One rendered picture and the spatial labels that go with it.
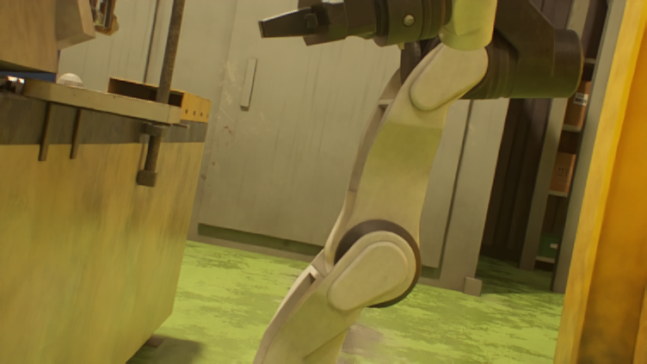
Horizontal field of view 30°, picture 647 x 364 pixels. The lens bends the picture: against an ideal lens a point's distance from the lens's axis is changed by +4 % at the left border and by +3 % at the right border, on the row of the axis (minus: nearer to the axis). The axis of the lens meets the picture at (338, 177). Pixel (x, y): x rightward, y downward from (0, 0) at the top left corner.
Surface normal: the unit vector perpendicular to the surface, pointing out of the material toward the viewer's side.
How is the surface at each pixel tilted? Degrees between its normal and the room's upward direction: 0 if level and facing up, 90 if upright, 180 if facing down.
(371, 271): 90
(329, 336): 109
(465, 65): 90
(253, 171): 90
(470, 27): 122
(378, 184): 90
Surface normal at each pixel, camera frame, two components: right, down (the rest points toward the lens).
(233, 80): 0.00, 0.04
